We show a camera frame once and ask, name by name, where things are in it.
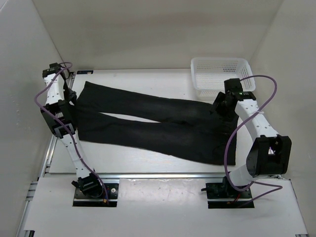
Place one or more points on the aluminium front rail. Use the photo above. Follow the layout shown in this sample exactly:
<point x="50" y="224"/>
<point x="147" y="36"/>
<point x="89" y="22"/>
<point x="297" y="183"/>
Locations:
<point x="161" y="175"/>

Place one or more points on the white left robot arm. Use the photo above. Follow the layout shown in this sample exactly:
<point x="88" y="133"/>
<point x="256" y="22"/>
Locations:
<point x="57" y="106"/>

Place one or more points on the black corner bracket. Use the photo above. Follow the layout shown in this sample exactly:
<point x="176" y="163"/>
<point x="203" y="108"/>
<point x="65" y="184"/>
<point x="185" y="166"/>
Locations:
<point x="84" y="72"/>

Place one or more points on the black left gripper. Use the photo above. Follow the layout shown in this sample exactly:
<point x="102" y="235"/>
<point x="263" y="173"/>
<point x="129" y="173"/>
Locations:
<point x="71" y="97"/>

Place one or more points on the black trousers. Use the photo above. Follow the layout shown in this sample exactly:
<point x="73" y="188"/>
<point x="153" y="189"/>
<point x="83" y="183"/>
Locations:
<point x="185" y="129"/>

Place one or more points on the white front cover board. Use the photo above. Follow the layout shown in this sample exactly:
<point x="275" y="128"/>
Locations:
<point x="160" y="208"/>

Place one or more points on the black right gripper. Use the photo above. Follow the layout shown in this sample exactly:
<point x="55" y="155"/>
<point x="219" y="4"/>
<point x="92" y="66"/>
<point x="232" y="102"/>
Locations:
<point x="217" y="106"/>

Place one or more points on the white perforated plastic basket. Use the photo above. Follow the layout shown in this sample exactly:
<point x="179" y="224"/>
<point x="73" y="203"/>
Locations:
<point x="209" y="73"/>

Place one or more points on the aluminium rail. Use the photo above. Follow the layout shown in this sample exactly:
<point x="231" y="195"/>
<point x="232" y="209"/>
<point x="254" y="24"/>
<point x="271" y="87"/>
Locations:
<point x="161" y="175"/>
<point x="45" y="167"/>

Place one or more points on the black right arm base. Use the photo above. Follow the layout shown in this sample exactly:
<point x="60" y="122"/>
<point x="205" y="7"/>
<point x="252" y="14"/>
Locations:
<point x="221" y="195"/>

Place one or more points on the aluminium left side rail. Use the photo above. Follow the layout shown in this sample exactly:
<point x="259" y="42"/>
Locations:
<point x="45" y="167"/>

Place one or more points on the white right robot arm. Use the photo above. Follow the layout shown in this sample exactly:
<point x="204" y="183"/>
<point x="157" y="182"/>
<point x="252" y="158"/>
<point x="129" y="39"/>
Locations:
<point x="270" y="152"/>

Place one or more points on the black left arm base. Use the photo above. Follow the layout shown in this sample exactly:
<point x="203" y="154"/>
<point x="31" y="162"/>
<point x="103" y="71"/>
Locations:
<point x="97" y="198"/>

